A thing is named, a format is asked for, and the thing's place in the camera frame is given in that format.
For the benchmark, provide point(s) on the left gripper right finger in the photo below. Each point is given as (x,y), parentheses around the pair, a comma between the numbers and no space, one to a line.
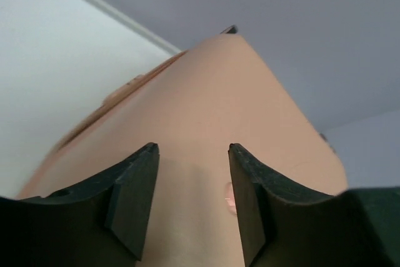
(281,222)

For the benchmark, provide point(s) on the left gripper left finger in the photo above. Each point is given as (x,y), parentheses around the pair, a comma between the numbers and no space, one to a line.
(101,221)

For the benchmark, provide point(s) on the pink hard-shell suitcase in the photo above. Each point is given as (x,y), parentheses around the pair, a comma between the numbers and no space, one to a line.
(193,106)

